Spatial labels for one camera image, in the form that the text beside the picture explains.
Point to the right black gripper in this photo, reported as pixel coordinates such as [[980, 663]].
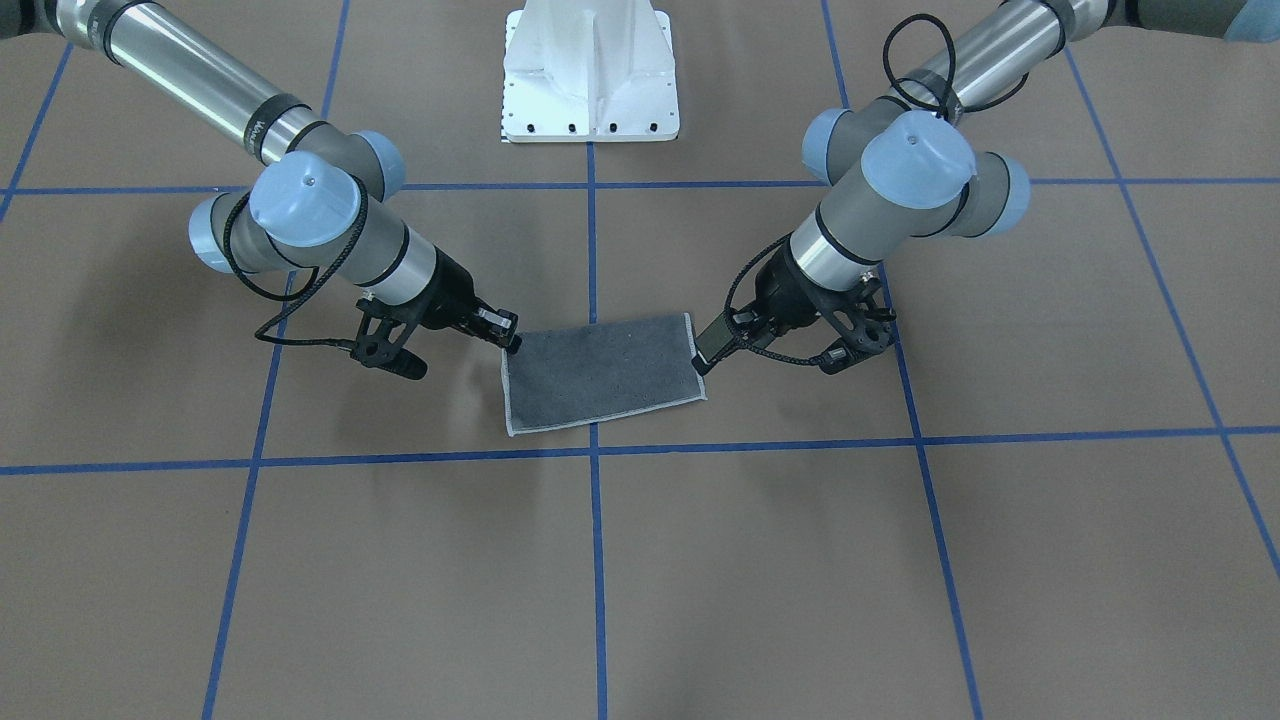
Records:
[[452, 296]]

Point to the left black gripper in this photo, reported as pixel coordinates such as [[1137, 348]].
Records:
[[783, 295]]

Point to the pink and grey microfibre towel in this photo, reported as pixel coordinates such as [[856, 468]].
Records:
[[599, 372]]

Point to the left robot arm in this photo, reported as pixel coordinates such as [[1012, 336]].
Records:
[[900, 168]]

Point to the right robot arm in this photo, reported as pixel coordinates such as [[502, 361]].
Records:
[[318, 210]]

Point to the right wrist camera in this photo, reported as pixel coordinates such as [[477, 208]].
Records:
[[380, 338]]

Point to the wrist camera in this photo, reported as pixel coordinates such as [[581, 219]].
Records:
[[380, 338], [864, 327]]

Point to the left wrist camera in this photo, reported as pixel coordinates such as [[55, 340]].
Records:
[[864, 327]]

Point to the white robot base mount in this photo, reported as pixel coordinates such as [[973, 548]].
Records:
[[589, 72]]

